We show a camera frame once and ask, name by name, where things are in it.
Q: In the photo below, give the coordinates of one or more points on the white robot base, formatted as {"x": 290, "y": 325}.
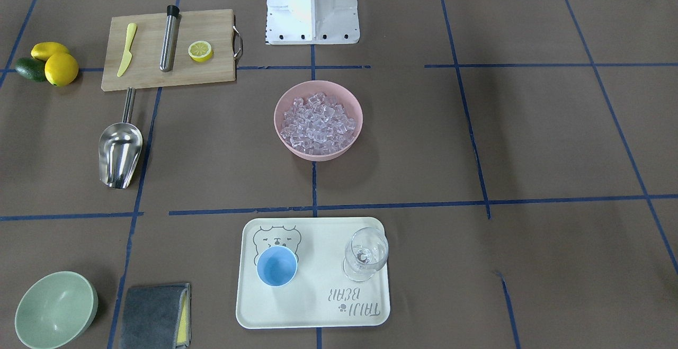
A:
{"x": 305, "y": 22}

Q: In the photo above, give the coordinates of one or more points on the grey yellow folded cloth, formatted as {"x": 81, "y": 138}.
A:
{"x": 157, "y": 316}

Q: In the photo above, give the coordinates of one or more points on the steel ice scoop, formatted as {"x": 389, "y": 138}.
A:
{"x": 120, "y": 147}

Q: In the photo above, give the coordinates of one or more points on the lemon half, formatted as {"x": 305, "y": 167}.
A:
{"x": 200, "y": 51}

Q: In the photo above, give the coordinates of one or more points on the clear ice cubes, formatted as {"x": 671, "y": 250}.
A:
{"x": 318, "y": 125}

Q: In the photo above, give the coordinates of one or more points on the pink bowl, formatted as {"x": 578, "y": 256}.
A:
{"x": 304, "y": 90}

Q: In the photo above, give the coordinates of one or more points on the yellow plastic knife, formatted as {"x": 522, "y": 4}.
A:
{"x": 127, "y": 54}

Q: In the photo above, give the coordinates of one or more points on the green bowl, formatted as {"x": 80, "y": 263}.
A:
{"x": 55, "y": 310}

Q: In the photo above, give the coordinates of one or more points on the round yellow lemon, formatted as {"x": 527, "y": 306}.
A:
{"x": 61, "y": 69}

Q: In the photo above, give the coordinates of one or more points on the green avocado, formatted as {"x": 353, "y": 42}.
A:
{"x": 30, "y": 68}

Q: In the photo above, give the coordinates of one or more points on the clear wine glass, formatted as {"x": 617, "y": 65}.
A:
{"x": 365, "y": 254}

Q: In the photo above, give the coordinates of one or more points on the blue plastic cup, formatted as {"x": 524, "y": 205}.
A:
{"x": 277, "y": 266}

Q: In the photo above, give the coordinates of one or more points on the steel muddler black tip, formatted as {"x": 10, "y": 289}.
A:
{"x": 171, "y": 34}

